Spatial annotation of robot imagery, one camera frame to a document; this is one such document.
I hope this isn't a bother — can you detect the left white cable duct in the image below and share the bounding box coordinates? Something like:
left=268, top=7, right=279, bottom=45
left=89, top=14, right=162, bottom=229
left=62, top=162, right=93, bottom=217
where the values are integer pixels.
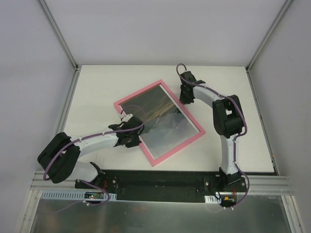
left=41, top=190, right=117, bottom=201

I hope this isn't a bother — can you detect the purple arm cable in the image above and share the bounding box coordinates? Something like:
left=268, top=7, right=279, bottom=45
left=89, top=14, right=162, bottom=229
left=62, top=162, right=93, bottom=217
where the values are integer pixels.
left=40, top=104, right=146, bottom=216
left=176, top=63, right=251, bottom=213

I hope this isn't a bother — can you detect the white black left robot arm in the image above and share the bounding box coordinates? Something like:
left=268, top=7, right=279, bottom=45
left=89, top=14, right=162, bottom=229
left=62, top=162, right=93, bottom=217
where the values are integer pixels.
left=37, top=114, right=144, bottom=189

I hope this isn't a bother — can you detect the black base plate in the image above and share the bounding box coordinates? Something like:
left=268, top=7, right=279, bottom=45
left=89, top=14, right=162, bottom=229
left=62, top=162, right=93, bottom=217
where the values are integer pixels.
left=75, top=170, right=247, bottom=203

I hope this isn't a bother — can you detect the right aluminium corner post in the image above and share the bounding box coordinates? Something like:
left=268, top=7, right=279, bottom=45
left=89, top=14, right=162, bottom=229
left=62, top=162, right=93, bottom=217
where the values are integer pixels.
left=245, top=0, right=294, bottom=73

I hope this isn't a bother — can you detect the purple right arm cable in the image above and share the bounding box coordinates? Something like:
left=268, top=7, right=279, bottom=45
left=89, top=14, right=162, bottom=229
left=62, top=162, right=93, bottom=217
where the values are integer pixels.
left=176, top=63, right=251, bottom=213

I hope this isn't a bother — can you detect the mountain landscape photo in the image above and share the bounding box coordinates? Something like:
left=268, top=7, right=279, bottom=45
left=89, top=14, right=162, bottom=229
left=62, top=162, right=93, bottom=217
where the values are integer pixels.
left=120, top=83, right=200, bottom=158

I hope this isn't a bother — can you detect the pink wooden picture frame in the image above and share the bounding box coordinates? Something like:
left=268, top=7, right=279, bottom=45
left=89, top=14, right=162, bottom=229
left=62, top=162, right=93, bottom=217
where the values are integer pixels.
left=113, top=79, right=207, bottom=167

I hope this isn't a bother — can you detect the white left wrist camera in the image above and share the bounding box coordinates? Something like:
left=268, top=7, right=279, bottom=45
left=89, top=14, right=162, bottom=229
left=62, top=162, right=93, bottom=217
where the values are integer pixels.
left=119, top=114, right=133, bottom=122

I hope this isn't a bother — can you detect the aluminium corner post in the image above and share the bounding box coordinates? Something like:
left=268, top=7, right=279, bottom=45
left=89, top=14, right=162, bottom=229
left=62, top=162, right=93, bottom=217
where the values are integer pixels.
left=245, top=0, right=294, bottom=73
left=36, top=0, right=79, bottom=71

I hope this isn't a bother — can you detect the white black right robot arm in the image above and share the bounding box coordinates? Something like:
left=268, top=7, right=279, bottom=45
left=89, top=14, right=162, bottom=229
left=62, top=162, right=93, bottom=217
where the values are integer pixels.
left=178, top=70, right=247, bottom=192

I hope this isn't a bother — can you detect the aluminium front rail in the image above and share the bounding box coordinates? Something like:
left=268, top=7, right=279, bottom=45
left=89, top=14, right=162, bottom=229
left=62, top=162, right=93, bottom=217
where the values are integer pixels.
left=30, top=169, right=294, bottom=195

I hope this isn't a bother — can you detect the white cable duct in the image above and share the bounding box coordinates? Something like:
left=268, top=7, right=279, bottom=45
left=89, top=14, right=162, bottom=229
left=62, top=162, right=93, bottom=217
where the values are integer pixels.
left=41, top=190, right=117, bottom=201
left=205, top=195, right=237, bottom=204

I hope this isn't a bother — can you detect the left aluminium corner post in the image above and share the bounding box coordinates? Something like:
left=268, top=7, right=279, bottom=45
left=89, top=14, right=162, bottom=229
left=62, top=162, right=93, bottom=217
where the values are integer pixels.
left=36, top=0, right=79, bottom=71

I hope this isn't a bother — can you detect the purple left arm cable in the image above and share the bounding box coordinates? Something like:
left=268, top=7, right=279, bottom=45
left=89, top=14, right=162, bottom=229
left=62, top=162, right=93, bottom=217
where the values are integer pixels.
left=40, top=104, right=146, bottom=216

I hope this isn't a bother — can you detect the right white cable duct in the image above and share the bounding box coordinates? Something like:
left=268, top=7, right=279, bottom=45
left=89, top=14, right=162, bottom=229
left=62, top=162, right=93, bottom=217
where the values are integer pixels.
left=205, top=195, right=237, bottom=204

